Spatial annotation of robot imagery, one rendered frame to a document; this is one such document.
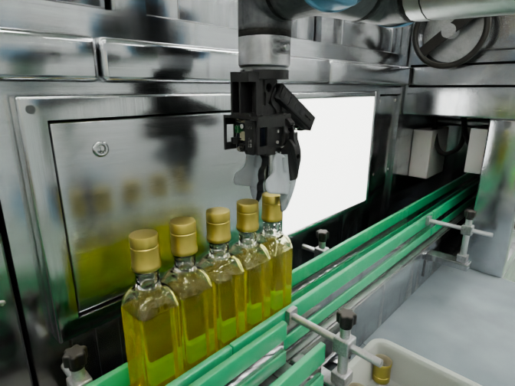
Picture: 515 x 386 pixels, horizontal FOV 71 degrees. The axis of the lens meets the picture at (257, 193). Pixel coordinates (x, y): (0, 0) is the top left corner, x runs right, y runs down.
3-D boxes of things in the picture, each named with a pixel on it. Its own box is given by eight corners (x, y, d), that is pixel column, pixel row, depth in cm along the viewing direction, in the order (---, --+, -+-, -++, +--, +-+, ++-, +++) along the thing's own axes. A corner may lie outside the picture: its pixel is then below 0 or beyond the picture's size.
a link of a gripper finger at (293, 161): (273, 181, 57) (265, 126, 55) (281, 180, 58) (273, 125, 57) (297, 180, 53) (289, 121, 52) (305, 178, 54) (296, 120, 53)
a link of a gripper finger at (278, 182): (261, 218, 54) (251, 157, 53) (287, 209, 58) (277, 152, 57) (277, 219, 52) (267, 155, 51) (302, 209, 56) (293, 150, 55)
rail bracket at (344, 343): (293, 344, 65) (295, 282, 61) (382, 397, 54) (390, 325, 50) (282, 352, 63) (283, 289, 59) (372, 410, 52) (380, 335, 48)
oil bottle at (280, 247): (269, 325, 71) (270, 224, 65) (291, 338, 67) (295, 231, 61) (248, 339, 67) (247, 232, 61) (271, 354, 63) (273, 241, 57)
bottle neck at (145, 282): (152, 276, 47) (149, 241, 45) (165, 283, 45) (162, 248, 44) (131, 284, 45) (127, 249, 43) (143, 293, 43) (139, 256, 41)
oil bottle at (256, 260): (248, 339, 67) (247, 232, 61) (271, 354, 63) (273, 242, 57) (226, 355, 63) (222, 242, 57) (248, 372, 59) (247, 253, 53)
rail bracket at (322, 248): (306, 271, 92) (308, 223, 89) (329, 281, 88) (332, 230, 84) (296, 277, 89) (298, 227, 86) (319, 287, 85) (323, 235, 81)
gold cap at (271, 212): (270, 214, 63) (271, 189, 62) (287, 218, 60) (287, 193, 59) (257, 218, 60) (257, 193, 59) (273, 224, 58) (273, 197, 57)
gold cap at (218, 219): (220, 232, 55) (219, 204, 54) (236, 238, 52) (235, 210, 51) (201, 238, 52) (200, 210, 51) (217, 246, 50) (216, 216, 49)
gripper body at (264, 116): (222, 154, 55) (220, 70, 51) (261, 147, 61) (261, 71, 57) (259, 161, 50) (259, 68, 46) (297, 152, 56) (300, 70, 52)
